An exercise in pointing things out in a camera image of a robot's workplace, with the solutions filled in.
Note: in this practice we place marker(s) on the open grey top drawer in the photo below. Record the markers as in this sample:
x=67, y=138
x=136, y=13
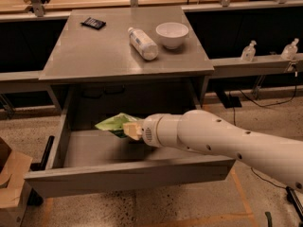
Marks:
x=84, y=160

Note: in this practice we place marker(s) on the clear sanitizer pump bottle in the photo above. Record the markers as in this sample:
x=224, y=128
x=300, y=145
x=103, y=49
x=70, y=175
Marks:
x=249, y=51

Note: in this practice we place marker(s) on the green rice chip bag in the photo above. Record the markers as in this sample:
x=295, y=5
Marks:
x=115, y=124

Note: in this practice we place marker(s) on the brown cardboard box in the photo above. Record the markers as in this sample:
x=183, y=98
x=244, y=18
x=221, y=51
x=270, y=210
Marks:
x=14, y=191

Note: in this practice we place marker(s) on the white ceramic bowl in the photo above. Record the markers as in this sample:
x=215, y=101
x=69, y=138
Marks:
x=171, y=34

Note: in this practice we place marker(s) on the black bar on floor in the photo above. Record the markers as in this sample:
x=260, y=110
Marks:
x=294, y=200

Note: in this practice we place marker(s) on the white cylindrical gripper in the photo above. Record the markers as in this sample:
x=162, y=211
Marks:
x=151, y=129

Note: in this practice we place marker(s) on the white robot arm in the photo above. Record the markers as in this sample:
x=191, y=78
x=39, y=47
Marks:
x=206, y=133

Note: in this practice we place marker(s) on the small black snack packet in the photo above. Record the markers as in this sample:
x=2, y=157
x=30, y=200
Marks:
x=93, y=23

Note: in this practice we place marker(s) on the grey cabinet with top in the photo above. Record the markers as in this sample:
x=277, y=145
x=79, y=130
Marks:
x=103, y=62

